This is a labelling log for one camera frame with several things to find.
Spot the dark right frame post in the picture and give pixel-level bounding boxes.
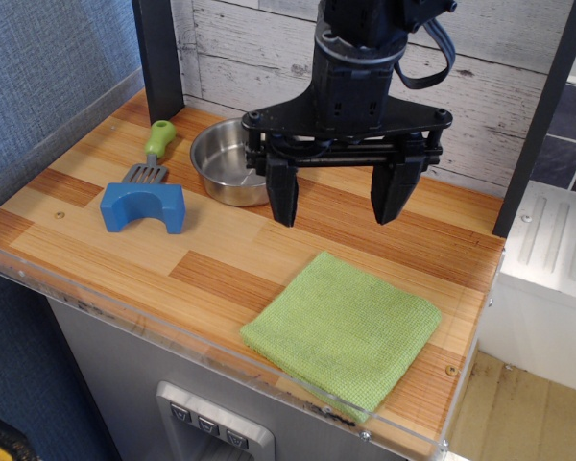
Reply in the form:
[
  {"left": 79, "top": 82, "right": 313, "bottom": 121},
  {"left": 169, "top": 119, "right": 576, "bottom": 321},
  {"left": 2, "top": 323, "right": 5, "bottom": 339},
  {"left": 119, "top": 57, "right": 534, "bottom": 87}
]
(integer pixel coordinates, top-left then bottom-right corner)
[{"left": 492, "top": 1, "right": 576, "bottom": 238}]

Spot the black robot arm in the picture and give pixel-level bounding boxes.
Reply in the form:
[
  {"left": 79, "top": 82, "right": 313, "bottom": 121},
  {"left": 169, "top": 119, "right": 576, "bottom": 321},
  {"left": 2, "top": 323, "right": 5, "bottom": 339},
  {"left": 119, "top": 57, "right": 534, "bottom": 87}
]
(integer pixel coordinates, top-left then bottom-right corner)
[{"left": 242, "top": 1, "right": 457, "bottom": 227}]

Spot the yellow black object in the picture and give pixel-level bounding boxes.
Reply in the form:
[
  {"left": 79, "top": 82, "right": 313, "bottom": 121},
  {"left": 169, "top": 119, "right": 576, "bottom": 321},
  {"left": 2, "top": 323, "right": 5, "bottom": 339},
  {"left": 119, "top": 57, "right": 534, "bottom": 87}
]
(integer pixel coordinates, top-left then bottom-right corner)
[{"left": 0, "top": 429, "right": 28, "bottom": 461}]

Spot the grey toy dispenser panel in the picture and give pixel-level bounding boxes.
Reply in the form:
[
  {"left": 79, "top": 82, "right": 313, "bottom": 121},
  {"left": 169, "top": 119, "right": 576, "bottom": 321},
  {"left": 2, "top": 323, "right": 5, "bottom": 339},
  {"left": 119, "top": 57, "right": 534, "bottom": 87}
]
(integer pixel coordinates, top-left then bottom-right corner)
[{"left": 156, "top": 381, "right": 276, "bottom": 460}]

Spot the white ribbed drainboard unit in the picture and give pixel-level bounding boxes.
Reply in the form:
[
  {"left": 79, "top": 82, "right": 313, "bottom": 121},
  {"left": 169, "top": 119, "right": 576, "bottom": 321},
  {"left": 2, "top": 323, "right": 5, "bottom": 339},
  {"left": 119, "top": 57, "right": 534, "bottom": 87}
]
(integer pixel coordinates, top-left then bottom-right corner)
[{"left": 501, "top": 181, "right": 576, "bottom": 299}]

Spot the clear acrylic edge guard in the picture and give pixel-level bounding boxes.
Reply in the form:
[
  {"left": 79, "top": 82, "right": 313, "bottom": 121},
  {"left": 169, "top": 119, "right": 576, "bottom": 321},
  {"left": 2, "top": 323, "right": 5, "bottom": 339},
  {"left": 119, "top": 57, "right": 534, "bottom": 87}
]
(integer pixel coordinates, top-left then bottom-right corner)
[{"left": 0, "top": 237, "right": 503, "bottom": 460}]

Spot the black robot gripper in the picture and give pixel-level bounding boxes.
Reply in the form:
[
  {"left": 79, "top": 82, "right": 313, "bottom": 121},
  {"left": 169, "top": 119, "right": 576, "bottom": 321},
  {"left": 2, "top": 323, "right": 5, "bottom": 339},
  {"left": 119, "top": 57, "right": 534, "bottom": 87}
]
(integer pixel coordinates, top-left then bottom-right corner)
[{"left": 242, "top": 31, "right": 452, "bottom": 227}]

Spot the green handled grey spatula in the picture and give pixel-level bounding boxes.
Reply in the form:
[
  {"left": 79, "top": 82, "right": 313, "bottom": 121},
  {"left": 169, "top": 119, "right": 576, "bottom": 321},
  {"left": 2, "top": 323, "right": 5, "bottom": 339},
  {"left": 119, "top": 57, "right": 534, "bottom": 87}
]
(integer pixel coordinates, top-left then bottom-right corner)
[{"left": 122, "top": 120, "right": 177, "bottom": 184}]

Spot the green cloth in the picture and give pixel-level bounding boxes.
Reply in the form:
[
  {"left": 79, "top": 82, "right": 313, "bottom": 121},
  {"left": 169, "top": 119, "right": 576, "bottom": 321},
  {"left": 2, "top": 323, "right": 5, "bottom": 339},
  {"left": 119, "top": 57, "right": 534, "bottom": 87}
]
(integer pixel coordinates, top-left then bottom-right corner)
[{"left": 240, "top": 253, "right": 442, "bottom": 424}]

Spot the blue arch block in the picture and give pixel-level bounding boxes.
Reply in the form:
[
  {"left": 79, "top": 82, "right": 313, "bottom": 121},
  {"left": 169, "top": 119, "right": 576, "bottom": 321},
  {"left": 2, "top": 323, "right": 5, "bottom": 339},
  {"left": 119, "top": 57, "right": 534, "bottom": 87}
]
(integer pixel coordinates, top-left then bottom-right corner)
[{"left": 100, "top": 182, "right": 186, "bottom": 234}]

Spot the small steel pan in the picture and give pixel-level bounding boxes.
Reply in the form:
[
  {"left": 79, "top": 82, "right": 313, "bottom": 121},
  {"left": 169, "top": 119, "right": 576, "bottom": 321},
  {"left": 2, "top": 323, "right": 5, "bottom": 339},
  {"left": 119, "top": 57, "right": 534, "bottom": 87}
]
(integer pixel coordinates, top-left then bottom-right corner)
[{"left": 190, "top": 118, "right": 269, "bottom": 207}]

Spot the black flat cable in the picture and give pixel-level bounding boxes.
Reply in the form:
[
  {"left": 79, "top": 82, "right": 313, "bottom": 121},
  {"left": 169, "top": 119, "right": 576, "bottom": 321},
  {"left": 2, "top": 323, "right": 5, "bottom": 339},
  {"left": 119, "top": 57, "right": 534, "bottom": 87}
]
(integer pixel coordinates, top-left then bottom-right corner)
[{"left": 393, "top": 21, "right": 457, "bottom": 90}]

